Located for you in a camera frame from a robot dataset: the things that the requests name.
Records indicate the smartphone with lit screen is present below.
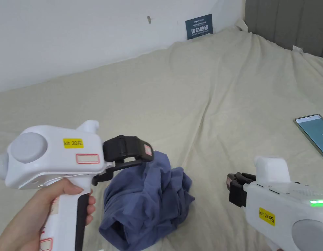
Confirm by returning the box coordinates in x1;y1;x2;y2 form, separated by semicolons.
293;113;323;162

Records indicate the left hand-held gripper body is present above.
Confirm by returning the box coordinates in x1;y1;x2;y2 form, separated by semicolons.
0;120;128;251

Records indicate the bed with beige sheet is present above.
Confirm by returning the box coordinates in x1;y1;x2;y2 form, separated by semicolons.
0;19;323;251

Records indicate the dark blue sign card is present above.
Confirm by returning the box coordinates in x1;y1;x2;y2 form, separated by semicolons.
185;13;214;41

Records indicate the person's left hand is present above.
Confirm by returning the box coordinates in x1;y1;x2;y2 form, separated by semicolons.
0;179;97;251

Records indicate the blue shirt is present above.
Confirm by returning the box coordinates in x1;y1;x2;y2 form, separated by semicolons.
98;150;196;251

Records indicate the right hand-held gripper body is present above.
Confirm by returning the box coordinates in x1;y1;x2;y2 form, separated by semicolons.
228;156;323;251

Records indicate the grey padded headboard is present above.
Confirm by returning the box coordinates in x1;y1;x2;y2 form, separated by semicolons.
244;0;323;59

